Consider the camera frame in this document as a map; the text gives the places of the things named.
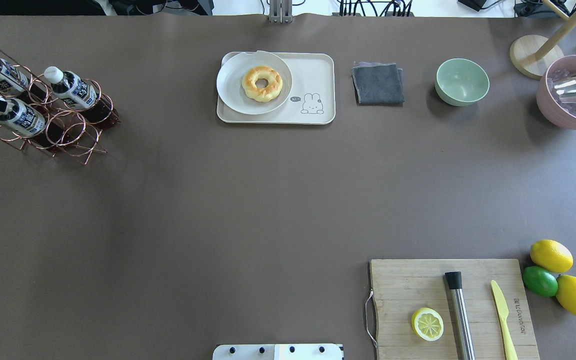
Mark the tea bottle front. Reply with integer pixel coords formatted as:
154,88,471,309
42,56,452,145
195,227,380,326
0,96,73,152

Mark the tea bottle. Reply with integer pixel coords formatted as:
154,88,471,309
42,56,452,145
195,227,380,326
43,66,120,130
0,96,73,152
0,59,47,104

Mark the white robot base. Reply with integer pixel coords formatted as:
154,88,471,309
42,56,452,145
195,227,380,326
212,342,345,360

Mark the tea bottle rear left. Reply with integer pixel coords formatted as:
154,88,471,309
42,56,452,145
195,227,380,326
0,59,47,104

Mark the tea bottle middle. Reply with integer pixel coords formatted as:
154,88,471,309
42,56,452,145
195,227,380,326
43,66,120,130

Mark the beige rabbit tray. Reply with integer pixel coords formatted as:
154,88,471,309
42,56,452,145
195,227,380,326
216,51,336,125

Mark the white round plate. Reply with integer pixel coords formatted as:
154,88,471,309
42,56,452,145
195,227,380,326
216,50,293,116

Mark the folded grey cloth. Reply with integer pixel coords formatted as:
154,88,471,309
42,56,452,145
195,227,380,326
351,61,406,106

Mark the bamboo cutting board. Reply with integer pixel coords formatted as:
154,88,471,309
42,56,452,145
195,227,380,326
370,259,540,360

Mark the green bowl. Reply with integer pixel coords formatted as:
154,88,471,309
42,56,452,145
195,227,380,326
434,58,490,107

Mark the lemon half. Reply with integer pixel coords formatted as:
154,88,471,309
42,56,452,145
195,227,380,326
411,307,444,342

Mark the steel muddler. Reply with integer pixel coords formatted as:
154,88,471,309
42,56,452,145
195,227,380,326
445,271,476,360

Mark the wooden stand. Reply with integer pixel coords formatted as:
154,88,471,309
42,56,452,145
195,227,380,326
509,0,576,80

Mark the yellow plastic knife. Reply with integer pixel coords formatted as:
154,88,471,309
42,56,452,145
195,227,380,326
490,280,519,360

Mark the green lime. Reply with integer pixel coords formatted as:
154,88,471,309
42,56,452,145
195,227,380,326
522,265,559,297

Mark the whole lemon upper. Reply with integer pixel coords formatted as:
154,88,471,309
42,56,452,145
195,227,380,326
529,239,574,273

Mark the pink ice bowl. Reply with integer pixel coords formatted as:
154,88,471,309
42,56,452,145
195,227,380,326
536,55,576,130

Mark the copper wire bottle rack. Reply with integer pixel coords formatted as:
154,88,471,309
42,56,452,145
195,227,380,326
0,50,116,165

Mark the glazed ring donut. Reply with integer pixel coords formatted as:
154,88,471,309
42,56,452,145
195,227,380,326
241,65,284,103

